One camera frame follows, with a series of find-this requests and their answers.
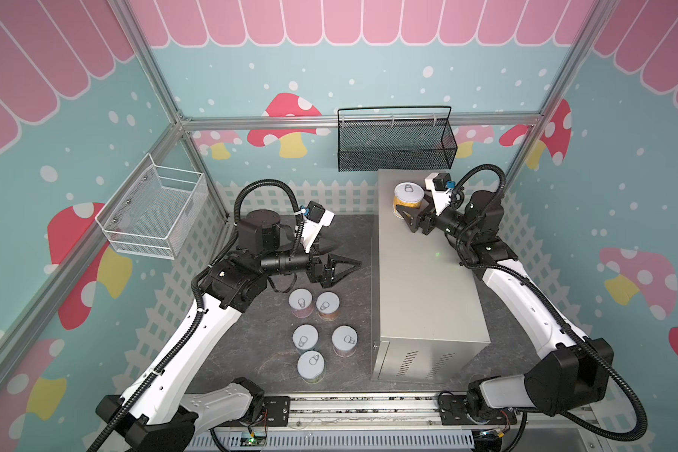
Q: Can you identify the beige label can right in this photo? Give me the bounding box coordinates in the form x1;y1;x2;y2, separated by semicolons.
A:
331;325;358;358

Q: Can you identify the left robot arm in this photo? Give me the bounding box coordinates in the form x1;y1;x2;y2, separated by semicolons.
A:
88;179;361;451

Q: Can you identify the green label can front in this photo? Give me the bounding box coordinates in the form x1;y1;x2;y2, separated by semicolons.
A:
297;350;325;384

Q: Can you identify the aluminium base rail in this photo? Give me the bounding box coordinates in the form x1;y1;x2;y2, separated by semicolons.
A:
188;392;610;451

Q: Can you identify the yellow label can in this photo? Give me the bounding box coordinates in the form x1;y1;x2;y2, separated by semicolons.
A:
393;182;425;218

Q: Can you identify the orange label can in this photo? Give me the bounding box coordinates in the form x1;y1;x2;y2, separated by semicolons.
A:
316;292;341;321

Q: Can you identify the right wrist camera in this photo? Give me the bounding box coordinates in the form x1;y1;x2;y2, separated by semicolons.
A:
425;171;455;216

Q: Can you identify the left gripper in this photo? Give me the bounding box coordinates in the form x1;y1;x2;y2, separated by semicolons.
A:
261;232;361;289

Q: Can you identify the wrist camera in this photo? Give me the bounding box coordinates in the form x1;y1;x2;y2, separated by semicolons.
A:
425;171;455;216
301;201;335;252

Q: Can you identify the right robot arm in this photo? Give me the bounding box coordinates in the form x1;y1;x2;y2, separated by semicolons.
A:
395;164;649;443

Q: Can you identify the white wire wall basket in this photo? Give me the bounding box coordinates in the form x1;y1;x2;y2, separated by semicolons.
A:
95;154;208;260

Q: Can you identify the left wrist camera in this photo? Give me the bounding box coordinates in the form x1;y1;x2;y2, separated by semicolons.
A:
301;201;335;252

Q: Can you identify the beige metal cabinet counter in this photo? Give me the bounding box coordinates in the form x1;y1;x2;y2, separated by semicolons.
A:
371;169;491;384

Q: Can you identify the white lid can middle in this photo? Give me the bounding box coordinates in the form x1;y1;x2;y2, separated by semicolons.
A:
292;324;319;354

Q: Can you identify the black mesh wall basket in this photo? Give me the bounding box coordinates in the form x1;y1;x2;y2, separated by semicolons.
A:
336;105;458;173

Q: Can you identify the pink label can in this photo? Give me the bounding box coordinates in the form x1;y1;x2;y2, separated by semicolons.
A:
288;288;315;318

